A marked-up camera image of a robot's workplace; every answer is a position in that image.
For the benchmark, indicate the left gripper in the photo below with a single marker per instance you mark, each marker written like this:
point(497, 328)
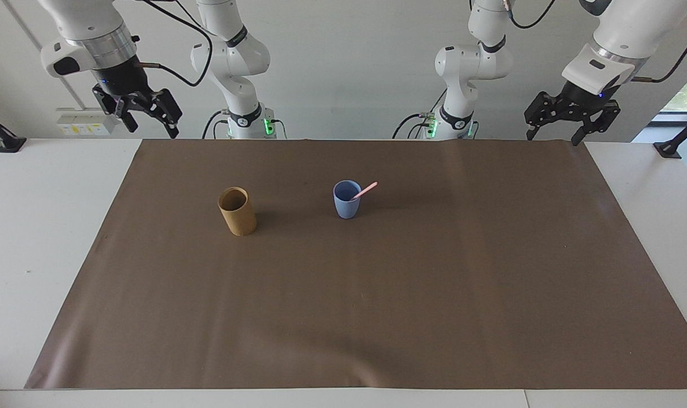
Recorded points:
point(587, 97)

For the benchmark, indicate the black stand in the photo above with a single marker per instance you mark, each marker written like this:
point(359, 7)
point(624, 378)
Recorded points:
point(680, 139)
point(3, 139)

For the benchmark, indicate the white wall socket strip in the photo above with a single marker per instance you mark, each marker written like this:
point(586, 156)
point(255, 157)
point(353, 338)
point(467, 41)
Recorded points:
point(85, 123)

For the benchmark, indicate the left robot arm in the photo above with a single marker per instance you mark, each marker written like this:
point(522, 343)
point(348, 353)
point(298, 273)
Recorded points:
point(468, 62)

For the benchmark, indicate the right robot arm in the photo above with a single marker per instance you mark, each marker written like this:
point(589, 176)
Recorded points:
point(238, 54)

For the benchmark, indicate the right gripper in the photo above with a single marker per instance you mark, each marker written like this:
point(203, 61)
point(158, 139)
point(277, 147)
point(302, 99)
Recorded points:
point(119, 79)

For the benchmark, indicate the blue cup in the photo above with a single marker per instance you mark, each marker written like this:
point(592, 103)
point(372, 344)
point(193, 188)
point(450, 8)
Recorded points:
point(346, 208)

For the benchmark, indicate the brown cup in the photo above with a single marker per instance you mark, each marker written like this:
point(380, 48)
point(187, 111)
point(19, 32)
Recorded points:
point(238, 218)

